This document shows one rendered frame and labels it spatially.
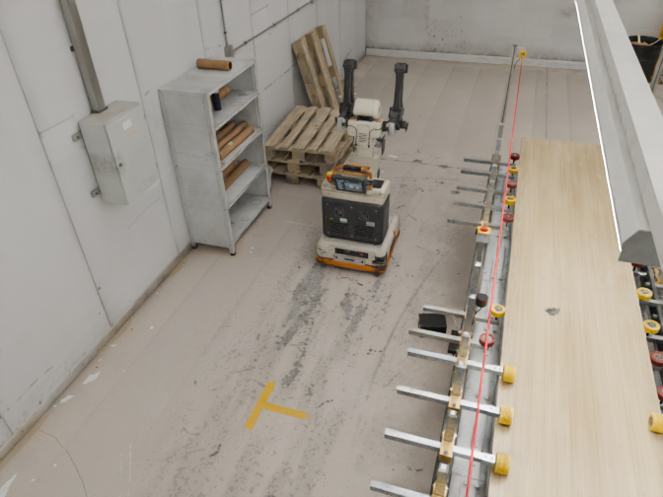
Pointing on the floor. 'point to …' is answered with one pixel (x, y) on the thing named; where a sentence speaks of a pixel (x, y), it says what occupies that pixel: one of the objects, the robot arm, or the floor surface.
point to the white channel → (634, 112)
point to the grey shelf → (191, 149)
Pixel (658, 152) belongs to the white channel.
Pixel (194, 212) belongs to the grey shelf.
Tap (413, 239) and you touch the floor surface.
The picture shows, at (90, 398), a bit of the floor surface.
